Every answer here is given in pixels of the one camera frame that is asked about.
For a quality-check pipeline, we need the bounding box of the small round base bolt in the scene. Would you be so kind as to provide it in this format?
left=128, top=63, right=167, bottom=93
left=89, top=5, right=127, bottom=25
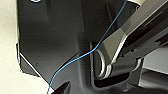
left=29, top=0, right=42, bottom=4

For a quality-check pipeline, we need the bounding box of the blue cable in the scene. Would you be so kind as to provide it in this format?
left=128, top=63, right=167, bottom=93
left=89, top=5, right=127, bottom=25
left=47, top=0, right=129, bottom=94

